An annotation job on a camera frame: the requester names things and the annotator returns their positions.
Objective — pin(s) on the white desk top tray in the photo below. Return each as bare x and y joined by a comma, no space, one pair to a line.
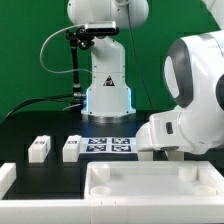
145,179

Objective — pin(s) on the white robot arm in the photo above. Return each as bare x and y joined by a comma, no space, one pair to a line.
193,72

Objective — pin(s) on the fiducial marker sheet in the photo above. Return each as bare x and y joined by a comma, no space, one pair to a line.
109,145

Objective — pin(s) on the grey depth camera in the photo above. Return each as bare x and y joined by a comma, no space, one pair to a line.
101,28

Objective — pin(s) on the white left rail block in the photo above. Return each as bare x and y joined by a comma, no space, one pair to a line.
7,177

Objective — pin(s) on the white front rail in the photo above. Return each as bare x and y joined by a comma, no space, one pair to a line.
108,212

